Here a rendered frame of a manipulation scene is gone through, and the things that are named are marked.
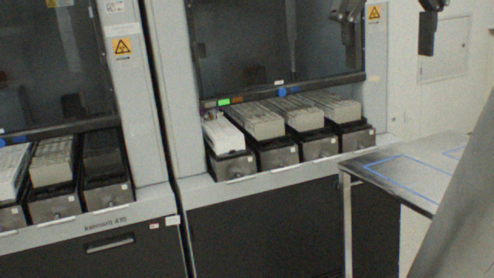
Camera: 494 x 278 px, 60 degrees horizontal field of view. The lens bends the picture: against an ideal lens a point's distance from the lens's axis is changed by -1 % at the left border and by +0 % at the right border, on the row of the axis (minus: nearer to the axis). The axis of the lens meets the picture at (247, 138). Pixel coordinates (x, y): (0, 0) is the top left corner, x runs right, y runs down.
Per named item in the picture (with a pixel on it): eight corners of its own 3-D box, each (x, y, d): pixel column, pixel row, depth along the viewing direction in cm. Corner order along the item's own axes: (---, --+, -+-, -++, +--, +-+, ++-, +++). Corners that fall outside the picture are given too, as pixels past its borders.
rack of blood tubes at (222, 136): (197, 133, 167) (195, 118, 165) (222, 128, 170) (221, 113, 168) (217, 158, 140) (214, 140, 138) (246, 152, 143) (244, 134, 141)
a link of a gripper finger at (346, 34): (353, 10, 63) (334, 12, 62) (353, 45, 65) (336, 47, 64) (347, 10, 64) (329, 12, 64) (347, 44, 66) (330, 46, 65)
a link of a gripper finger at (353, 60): (360, 22, 63) (355, 22, 63) (360, 69, 66) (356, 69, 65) (349, 21, 66) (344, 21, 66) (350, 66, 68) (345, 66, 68)
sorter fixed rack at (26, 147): (15, 145, 176) (11, 130, 174) (41, 140, 179) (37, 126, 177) (1, 171, 150) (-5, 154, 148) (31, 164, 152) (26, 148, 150)
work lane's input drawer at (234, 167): (180, 127, 201) (177, 108, 198) (208, 121, 204) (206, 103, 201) (221, 188, 135) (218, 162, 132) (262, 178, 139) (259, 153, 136)
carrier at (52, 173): (74, 177, 133) (69, 159, 131) (73, 179, 131) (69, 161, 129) (34, 185, 130) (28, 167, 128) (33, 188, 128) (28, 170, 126)
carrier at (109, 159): (123, 166, 137) (120, 149, 135) (124, 168, 135) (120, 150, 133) (86, 174, 134) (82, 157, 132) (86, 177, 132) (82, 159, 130)
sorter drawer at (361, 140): (271, 110, 213) (269, 92, 210) (296, 104, 217) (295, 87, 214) (349, 158, 147) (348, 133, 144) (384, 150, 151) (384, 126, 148)
